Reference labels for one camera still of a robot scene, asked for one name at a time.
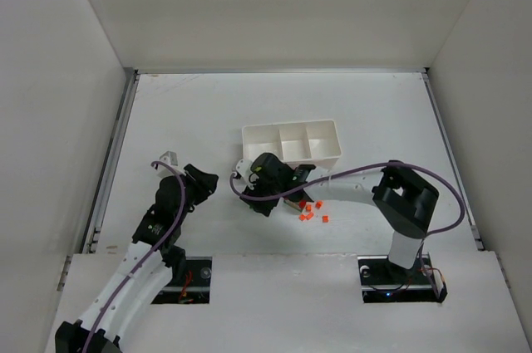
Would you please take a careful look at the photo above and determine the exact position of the green red lego block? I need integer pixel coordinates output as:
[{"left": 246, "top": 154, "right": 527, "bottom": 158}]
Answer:
[{"left": 283, "top": 199, "right": 301, "bottom": 211}]

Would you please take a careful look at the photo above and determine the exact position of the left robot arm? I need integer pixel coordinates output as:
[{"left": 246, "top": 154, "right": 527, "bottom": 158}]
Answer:
[{"left": 54, "top": 160, "right": 219, "bottom": 352}]

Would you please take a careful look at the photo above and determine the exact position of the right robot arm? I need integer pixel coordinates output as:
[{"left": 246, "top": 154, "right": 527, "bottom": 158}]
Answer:
[{"left": 235, "top": 153, "right": 439, "bottom": 273}]

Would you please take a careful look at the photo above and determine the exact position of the white three-compartment container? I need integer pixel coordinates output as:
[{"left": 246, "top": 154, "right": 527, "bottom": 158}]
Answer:
[{"left": 242, "top": 120, "right": 342, "bottom": 169}]

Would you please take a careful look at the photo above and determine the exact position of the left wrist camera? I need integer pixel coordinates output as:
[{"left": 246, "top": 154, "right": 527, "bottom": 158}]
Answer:
[{"left": 160, "top": 151, "right": 178, "bottom": 166}]

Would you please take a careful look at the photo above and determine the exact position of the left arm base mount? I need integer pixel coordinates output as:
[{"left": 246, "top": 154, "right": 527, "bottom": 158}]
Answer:
[{"left": 152, "top": 257, "right": 213, "bottom": 305}]

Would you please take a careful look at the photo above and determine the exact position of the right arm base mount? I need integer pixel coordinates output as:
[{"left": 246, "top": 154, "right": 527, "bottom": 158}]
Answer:
[{"left": 357, "top": 254, "right": 448, "bottom": 303}]

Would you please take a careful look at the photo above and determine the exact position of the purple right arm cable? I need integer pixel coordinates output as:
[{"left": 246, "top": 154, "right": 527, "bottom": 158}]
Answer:
[{"left": 229, "top": 161, "right": 466, "bottom": 238}]

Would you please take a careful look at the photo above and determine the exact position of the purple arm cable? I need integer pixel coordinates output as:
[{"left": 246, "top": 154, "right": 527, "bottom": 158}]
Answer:
[
  {"left": 81, "top": 159, "right": 187, "bottom": 353},
  {"left": 229, "top": 161, "right": 466, "bottom": 238}
]

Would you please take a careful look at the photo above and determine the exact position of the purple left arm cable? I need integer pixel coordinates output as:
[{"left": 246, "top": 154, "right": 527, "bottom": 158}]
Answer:
[{"left": 81, "top": 159, "right": 187, "bottom": 353}]

